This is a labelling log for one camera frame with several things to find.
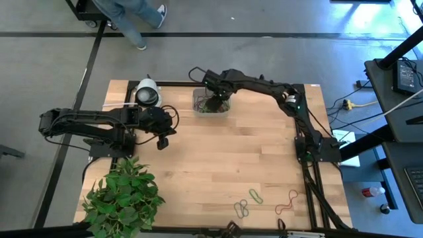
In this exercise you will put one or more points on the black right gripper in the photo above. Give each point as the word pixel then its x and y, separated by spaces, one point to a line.
pixel 219 82

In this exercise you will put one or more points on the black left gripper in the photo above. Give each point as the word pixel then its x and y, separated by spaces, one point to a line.
pixel 157 120

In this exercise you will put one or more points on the blue rubber band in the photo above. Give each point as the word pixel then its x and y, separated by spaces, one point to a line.
pixel 241 209

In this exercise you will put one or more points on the red rubber band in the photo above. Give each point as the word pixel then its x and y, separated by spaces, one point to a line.
pixel 289 202

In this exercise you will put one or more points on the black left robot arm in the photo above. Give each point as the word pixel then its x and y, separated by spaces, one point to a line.
pixel 86 120

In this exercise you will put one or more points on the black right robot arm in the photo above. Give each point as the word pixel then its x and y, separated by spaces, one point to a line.
pixel 264 87

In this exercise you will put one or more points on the translucent grey plastic bin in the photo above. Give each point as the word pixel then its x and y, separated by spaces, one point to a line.
pixel 211 115

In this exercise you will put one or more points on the green artificial plant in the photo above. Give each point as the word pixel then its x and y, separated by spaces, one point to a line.
pixel 122 201

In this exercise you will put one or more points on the person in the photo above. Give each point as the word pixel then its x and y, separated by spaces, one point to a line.
pixel 127 26

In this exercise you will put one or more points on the white paper sheet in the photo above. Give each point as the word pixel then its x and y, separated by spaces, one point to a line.
pixel 347 139

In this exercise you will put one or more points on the black wheeled cart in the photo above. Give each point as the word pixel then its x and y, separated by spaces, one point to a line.
pixel 96 13

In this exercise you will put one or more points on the dark grey furniture leg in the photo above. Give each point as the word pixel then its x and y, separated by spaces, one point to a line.
pixel 11 151

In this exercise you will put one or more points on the black crossbar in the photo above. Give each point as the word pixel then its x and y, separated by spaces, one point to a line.
pixel 39 233

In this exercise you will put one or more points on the black desk support beam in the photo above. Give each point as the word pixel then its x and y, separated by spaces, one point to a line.
pixel 367 142

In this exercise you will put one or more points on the white label strip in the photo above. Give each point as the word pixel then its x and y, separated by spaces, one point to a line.
pixel 305 235

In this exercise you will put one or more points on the black desk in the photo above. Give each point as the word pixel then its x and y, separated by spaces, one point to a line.
pixel 380 86

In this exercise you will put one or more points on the bottle with red label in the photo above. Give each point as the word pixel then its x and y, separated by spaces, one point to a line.
pixel 371 191

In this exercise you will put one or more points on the black power brick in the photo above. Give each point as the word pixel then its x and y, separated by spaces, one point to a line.
pixel 404 79

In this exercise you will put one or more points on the black keyboard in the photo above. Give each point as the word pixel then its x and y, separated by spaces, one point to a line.
pixel 417 185

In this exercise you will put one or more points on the white dome camera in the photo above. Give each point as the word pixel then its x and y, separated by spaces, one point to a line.
pixel 148 96

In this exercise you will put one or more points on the black diagonal post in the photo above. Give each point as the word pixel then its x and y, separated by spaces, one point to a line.
pixel 401 49

